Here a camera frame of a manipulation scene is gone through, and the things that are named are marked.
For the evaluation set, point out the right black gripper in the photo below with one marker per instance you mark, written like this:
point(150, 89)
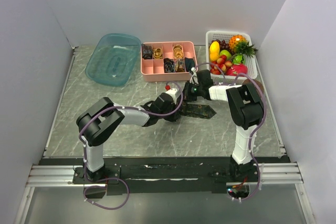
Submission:
point(186, 93)

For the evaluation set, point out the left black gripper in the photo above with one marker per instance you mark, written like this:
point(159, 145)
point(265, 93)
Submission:
point(174, 117)

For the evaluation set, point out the dark patterned necktie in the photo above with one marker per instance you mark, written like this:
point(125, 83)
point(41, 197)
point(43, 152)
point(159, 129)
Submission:
point(200, 111)

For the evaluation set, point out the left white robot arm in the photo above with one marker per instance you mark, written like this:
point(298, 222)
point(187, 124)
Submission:
point(98, 123)

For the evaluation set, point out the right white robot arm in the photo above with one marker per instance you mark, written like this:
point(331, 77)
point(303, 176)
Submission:
point(247, 108)

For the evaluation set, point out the black rolled tie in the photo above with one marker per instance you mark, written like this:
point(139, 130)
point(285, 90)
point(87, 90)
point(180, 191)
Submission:
point(189, 64)

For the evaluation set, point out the orange blue rolled tie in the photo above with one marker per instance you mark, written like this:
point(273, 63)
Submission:
point(179, 65)

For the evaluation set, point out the dark purple rolled tie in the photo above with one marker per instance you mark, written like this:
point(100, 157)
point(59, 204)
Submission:
point(168, 65)

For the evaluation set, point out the red cherry bunch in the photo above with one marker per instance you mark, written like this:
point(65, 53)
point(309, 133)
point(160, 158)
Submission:
point(222, 64)

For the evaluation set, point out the yellow patterned rolled tie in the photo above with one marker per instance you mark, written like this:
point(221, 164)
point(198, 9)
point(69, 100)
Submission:
point(178, 52)

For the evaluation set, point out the pink compartment organizer box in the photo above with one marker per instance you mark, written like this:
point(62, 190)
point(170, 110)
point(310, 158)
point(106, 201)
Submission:
point(153, 69)

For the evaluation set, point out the pink dragon fruit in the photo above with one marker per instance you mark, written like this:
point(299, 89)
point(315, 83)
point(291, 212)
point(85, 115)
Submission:
point(236, 69)

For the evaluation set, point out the gold rolled tie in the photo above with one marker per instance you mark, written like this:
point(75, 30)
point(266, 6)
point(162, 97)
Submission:
point(157, 53)

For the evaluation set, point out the yellow mango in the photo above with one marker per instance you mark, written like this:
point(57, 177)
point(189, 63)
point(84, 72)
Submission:
point(214, 51)

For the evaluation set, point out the green apple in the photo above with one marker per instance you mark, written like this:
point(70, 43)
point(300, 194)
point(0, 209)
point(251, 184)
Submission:
point(226, 53)

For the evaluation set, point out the dark purple grapes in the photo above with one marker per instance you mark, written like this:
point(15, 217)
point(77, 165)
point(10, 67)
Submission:
point(223, 45)

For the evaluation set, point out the brown lidded white jar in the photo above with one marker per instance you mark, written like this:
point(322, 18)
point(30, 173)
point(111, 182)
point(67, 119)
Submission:
point(257, 82)

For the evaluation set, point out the green leafy vegetable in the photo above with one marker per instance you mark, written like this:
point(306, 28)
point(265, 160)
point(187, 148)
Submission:
point(238, 59)

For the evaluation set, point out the dark brown rolled tie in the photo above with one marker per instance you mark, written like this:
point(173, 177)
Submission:
point(147, 52)

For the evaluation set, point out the orange pineapple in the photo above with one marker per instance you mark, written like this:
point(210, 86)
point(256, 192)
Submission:
point(240, 45)

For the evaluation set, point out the teal transparent plastic bin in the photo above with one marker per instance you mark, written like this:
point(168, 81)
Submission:
point(113, 59)

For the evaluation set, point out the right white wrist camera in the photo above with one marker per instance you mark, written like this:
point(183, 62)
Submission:
point(193, 73)

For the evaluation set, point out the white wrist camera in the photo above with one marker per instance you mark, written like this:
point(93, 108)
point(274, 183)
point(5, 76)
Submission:
point(193, 73)
point(173, 93)

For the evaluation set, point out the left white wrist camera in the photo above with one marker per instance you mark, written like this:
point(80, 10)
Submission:
point(173, 93)

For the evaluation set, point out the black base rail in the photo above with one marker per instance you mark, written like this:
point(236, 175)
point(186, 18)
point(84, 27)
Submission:
point(167, 174)

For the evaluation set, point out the aluminium frame rail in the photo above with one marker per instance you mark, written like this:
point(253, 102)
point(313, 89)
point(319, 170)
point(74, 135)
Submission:
point(64, 176)

